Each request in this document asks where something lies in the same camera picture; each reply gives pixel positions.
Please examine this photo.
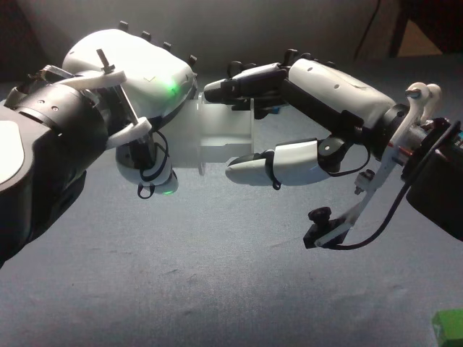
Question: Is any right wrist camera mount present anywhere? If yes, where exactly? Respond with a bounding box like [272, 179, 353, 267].
[303, 82, 443, 250]

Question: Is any grey table cloth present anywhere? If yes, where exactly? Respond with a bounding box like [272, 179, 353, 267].
[0, 53, 463, 347]

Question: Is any green cube block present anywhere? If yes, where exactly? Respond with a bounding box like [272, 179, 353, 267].
[431, 309, 463, 347]

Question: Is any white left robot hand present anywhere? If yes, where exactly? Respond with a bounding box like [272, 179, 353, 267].
[61, 20, 199, 199]

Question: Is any white translucent tube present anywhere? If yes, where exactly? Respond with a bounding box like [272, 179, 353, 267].
[168, 92, 279, 176]

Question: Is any dark wooden furniture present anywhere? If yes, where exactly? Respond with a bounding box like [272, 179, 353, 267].
[388, 0, 463, 57]

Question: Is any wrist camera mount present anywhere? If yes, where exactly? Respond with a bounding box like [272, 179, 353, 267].
[43, 48, 153, 151]
[303, 82, 443, 250]

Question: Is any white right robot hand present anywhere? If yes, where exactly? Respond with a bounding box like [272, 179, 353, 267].
[204, 48, 395, 189]

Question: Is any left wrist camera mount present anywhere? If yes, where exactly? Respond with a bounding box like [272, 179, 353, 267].
[43, 48, 153, 151]

